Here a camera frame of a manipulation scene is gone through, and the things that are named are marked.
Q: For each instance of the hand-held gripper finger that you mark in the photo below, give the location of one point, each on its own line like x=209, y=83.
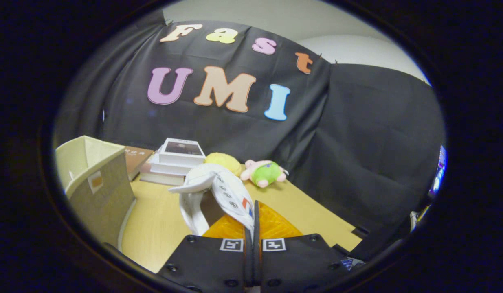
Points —
x=256, y=252
x=248, y=256

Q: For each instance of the white canvas shoe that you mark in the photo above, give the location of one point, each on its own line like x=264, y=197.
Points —
x=231, y=191

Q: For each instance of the grey fabric storage box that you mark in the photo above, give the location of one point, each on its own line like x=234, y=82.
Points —
x=104, y=203

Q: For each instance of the pink and green plush toy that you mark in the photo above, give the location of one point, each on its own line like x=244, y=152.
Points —
x=265, y=173

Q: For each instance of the yellow plush toy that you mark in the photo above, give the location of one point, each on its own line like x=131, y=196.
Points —
x=227, y=162

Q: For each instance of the black table clamp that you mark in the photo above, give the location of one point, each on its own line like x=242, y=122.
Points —
x=360, y=232

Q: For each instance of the white book with pink edge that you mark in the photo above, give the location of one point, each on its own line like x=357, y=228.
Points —
x=161, y=178

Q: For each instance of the black backdrop cloth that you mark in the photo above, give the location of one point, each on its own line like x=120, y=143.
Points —
x=357, y=142

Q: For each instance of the brown book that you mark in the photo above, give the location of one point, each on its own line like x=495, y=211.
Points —
x=137, y=156

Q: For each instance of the lit monitor screen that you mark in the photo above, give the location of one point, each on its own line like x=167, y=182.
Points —
x=439, y=171

